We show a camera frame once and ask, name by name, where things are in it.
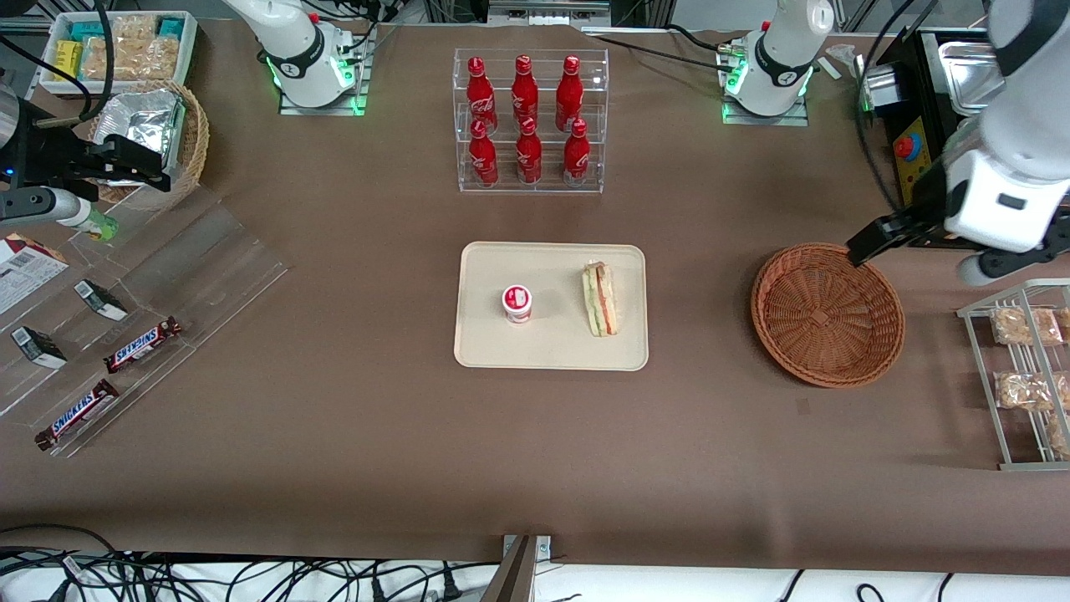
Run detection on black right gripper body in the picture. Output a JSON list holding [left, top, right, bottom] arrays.
[[17, 125, 114, 186]]

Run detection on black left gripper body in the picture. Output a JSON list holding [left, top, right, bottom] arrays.
[[906, 157, 951, 243]]

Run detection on triangular sandwich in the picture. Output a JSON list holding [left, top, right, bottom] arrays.
[[582, 261, 620, 338]]

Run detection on tan wicker basket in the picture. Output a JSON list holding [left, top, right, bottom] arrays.
[[86, 79, 210, 212]]

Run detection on round brown wicker basket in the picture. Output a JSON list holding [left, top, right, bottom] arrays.
[[751, 242, 906, 388]]

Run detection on large steel tray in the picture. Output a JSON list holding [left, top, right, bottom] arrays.
[[937, 39, 1006, 116]]

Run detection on beige plastic tray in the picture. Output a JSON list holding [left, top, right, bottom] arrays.
[[454, 242, 650, 371]]

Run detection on silver foil bag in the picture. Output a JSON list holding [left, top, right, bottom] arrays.
[[99, 88, 186, 186]]

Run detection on yellow snack box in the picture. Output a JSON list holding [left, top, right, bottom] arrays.
[[53, 40, 84, 83]]

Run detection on clear bag of snacks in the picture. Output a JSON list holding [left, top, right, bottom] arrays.
[[134, 35, 181, 81], [107, 14, 161, 39], [82, 35, 136, 81]]

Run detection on black yellow control box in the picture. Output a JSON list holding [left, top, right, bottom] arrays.
[[869, 29, 1070, 248]]

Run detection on white plastic bin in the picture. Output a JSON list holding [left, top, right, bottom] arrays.
[[39, 10, 200, 98]]

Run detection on clear acrylic display stand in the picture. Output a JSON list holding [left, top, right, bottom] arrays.
[[0, 191, 289, 458]]

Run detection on white red printed carton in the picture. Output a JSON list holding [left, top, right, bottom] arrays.
[[0, 234, 70, 315]]

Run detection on small black white box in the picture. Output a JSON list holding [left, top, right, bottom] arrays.
[[11, 326, 68, 370], [74, 280, 130, 322]]

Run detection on silver metal block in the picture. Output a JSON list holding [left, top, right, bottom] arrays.
[[853, 63, 900, 115]]

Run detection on Snickers chocolate bar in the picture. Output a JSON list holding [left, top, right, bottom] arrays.
[[104, 317, 183, 374], [35, 380, 120, 452]]

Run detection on red cola bottle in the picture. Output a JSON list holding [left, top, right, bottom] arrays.
[[468, 120, 500, 187], [516, 117, 543, 185], [512, 55, 540, 126], [466, 57, 498, 135], [556, 56, 583, 132], [563, 119, 591, 187]]

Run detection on clear acrylic bottle rack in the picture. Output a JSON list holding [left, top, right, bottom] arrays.
[[454, 48, 609, 195]]

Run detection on brown table cover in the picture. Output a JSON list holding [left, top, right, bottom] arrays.
[[0, 18, 1070, 578]]

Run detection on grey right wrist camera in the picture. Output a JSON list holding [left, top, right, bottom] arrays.
[[0, 187, 94, 229]]

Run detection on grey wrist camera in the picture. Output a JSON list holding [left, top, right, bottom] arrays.
[[0, 187, 94, 229], [957, 238, 1070, 288]]

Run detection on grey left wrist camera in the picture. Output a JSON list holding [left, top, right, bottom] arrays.
[[957, 238, 1070, 288]]

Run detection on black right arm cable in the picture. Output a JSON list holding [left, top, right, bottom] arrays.
[[0, 0, 116, 125]]

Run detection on grey wire rack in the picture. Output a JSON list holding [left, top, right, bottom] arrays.
[[957, 278, 1070, 472]]

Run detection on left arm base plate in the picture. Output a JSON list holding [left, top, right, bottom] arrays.
[[722, 71, 810, 127]]

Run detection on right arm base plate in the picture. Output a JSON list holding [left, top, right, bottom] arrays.
[[278, 25, 377, 117]]

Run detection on black cable bundle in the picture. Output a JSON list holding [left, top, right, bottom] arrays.
[[0, 524, 502, 602]]

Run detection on silver metal bracket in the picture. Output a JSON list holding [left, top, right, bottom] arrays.
[[502, 535, 553, 571]]

